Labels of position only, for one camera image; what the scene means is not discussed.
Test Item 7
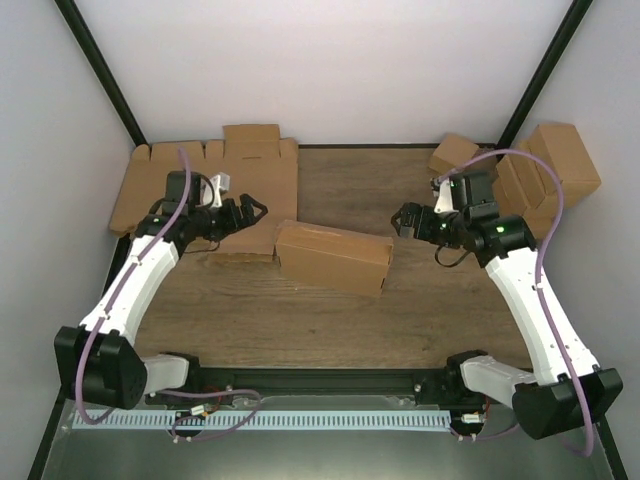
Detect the small folded cardboard box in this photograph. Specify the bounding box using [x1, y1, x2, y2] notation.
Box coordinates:
[427, 133, 479, 175]

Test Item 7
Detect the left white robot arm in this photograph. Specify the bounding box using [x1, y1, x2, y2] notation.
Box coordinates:
[54, 170, 268, 409]

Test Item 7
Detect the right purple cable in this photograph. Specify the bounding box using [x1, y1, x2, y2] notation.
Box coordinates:
[432, 148, 597, 459]

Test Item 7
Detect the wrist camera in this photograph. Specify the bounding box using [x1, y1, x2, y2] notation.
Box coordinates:
[203, 172, 231, 208]
[431, 178, 456, 215]

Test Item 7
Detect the right black frame post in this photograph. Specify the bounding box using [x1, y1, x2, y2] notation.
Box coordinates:
[496, 0, 593, 149]

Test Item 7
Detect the black frame post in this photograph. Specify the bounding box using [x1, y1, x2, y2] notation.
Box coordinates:
[496, 0, 593, 149]
[54, 0, 148, 146]

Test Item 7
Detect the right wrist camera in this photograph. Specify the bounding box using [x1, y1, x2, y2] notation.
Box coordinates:
[431, 178, 456, 215]

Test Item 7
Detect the row of folded boxes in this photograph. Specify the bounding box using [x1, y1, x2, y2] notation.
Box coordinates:
[493, 154, 557, 241]

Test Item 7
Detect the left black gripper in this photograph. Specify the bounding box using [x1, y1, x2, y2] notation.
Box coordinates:
[191, 195, 269, 242]

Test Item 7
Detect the left black frame post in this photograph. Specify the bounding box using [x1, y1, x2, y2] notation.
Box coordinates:
[54, 0, 148, 146]

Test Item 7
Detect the large folded cardboard box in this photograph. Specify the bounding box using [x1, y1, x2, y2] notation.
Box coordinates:
[528, 123, 601, 208]

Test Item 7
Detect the stack of flat cardboard blanks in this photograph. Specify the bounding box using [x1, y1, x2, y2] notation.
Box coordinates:
[109, 123, 301, 264]

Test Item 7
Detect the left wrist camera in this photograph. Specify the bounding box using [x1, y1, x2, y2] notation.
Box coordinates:
[203, 172, 231, 208]

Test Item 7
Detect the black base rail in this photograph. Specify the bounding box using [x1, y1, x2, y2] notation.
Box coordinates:
[185, 367, 451, 405]

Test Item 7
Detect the light blue slotted cable duct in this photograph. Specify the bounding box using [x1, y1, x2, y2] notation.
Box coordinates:
[95, 410, 451, 433]

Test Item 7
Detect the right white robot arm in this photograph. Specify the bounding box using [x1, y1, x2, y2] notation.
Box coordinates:
[391, 171, 623, 439]

